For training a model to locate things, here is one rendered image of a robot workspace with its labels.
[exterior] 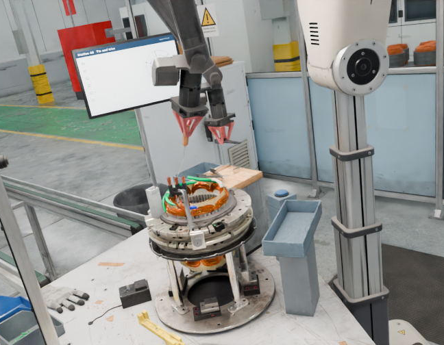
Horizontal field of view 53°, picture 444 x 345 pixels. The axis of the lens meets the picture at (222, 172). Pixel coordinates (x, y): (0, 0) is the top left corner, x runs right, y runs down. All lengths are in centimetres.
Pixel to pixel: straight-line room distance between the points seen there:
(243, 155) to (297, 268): 266
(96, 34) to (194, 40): 395
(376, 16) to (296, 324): 85
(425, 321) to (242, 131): 209
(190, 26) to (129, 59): 126
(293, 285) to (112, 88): 140
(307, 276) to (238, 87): 267
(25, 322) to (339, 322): 97
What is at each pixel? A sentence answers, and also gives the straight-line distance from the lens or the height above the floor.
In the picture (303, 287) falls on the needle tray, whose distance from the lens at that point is 131.
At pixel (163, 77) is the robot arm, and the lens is 115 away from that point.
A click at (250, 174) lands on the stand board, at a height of 107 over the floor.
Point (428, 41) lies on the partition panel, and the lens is 325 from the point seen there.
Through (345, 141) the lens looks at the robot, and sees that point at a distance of 139.
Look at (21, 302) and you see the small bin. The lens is 178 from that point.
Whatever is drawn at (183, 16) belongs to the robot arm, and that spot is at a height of 163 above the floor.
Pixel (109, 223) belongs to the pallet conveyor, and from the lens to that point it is 231.
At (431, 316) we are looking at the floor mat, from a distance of 262.
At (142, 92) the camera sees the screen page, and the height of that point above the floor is 130.
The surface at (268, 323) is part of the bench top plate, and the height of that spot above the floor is 78.
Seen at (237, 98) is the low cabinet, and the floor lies 92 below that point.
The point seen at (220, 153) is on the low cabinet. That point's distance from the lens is 365.
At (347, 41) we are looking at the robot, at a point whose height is 150.
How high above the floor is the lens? 164
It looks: 20 degrees down
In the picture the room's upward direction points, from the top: 10 degrees counter-clockwise
